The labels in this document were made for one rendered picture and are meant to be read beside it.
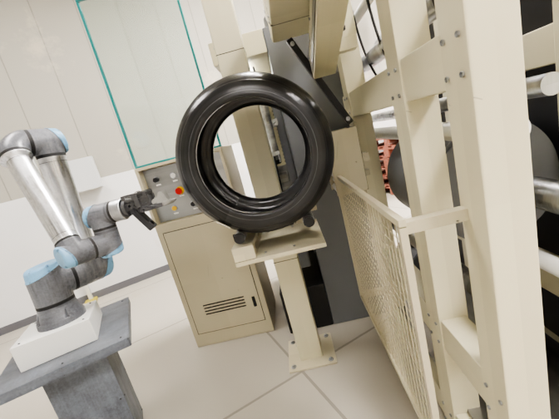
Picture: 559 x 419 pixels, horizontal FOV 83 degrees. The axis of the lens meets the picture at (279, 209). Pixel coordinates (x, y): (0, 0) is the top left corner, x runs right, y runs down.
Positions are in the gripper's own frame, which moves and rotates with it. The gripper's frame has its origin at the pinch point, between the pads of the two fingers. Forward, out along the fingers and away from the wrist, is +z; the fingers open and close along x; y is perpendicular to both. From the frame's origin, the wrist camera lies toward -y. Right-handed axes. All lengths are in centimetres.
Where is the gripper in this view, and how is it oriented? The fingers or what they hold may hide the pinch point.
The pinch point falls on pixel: (173, 201)
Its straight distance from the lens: 135.8
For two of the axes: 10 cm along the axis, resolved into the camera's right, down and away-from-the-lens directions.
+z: 9.7, -2.4, -0.7
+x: 0.1, -2.3, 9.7
